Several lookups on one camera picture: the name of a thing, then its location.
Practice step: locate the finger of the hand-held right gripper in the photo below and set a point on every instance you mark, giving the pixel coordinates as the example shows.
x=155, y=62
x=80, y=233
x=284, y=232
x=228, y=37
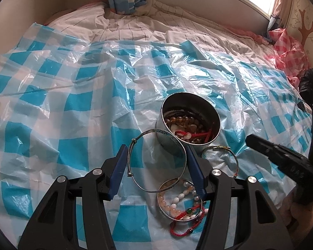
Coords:
x=274, y=152

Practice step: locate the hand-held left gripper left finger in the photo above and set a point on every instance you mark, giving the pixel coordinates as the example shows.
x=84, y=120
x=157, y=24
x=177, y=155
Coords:
x=118, y=172

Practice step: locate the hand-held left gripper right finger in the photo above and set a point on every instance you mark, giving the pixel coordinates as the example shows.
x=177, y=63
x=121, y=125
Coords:
x=197, y=173

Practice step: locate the thin silver bangle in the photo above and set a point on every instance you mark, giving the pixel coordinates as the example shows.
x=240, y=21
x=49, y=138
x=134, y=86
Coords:
x=134, y=141

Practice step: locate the round metal tin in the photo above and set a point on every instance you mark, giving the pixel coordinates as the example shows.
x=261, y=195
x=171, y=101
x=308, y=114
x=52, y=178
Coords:
x=187, y=101

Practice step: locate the person's right hand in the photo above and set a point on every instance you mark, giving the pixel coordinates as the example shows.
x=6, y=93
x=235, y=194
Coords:
x=289, y=213

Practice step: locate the thin bangle with gold clasp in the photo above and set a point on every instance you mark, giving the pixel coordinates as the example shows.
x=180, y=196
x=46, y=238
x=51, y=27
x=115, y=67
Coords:
x=219, y=148

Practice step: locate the blue checked plastic sheet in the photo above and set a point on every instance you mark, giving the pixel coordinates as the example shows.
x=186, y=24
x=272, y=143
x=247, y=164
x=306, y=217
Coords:
x=67, y=104

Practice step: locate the pink checked plastic bag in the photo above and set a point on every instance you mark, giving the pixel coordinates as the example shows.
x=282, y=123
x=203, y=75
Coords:
x=289, y=49

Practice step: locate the pink ruffled blanket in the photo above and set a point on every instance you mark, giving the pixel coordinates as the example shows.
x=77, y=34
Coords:
x=247, y=34

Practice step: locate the white striped bedsheet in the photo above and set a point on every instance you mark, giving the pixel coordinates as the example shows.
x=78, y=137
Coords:
x=135, y=26

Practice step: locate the pink curtain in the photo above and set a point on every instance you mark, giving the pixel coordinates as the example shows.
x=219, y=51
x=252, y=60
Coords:
x=279, y=5

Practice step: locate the brown tree wall sticker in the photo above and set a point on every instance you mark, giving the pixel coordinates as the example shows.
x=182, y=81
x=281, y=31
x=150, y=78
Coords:
x=306, y=28

